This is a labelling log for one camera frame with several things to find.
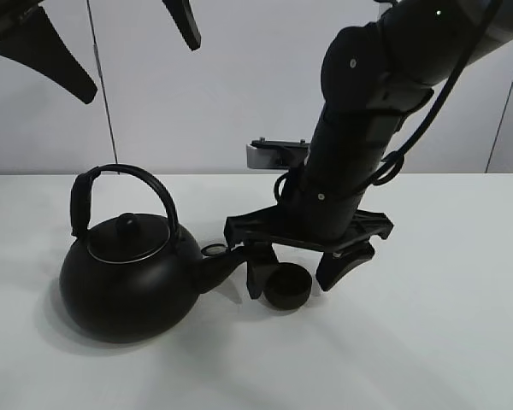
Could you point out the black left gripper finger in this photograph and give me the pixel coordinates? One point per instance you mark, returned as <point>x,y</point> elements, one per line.
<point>28,37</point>
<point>182,15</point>

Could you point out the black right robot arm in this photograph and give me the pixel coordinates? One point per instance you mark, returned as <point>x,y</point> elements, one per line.
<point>383,84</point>

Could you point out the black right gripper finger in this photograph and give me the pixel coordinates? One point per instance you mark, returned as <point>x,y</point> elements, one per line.
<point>333,267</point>
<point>261,263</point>

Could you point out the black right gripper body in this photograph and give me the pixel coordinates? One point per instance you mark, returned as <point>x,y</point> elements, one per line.
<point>316,220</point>

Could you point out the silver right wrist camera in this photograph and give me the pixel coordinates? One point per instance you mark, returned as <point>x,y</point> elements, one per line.
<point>264,154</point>

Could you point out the small black teacup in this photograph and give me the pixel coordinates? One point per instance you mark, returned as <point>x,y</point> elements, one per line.
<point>288,287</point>

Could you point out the black teapot with handle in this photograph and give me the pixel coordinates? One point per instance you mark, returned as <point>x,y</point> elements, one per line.
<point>136,275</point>

